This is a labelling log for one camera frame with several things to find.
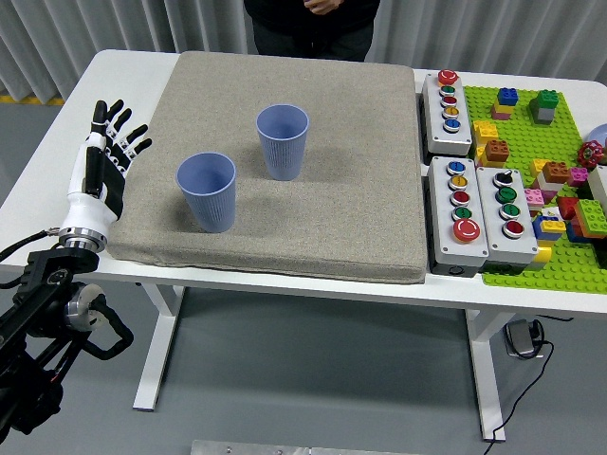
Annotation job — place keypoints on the grey five-button control box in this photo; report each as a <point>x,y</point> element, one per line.
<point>443,137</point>
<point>455,249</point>

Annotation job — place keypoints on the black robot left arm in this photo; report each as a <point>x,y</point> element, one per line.
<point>38,294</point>

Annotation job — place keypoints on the white table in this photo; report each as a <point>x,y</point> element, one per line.
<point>427,294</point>

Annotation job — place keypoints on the person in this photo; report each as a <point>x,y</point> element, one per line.
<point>284,33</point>

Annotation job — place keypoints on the grey-brown cushion mat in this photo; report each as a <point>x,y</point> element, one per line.
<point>332,213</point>

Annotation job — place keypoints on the grey power adapter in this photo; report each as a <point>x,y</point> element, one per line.
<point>520,339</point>

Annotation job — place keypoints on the white box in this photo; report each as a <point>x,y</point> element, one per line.
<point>600,185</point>

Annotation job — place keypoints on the pink toy brick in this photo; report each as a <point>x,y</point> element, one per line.
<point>533,196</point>
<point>577,176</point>

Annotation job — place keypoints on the person's hand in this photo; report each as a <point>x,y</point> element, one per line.
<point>322,5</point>

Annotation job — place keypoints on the green orange brick stack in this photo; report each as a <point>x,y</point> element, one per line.
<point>590,215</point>

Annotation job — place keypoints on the blue yellow pink brick stack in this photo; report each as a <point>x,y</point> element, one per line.
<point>505,102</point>

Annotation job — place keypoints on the lavender plate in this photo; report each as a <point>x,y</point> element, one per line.
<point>600,132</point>

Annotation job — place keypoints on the green studded baseplate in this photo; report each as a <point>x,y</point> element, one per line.
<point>521,142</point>

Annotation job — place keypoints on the yellow toy brick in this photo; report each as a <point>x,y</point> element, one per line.
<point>540,256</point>
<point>483,132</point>

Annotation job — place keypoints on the orange toy brick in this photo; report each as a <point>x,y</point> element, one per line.
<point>556,171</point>
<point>495,151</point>

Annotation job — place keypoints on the grey four-button control box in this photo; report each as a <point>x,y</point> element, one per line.
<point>514,246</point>

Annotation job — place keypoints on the red toy brick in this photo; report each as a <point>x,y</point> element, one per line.
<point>566,207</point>

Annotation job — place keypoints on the grey pleated curtain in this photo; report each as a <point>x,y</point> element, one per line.
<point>142,23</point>

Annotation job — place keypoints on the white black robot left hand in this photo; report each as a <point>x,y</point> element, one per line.
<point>87,213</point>

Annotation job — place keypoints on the green grey brick stack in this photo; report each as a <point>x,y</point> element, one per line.
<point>545,106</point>

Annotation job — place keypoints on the blue ribbed plastic cup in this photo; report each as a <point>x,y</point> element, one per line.
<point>283,151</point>
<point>211,199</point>

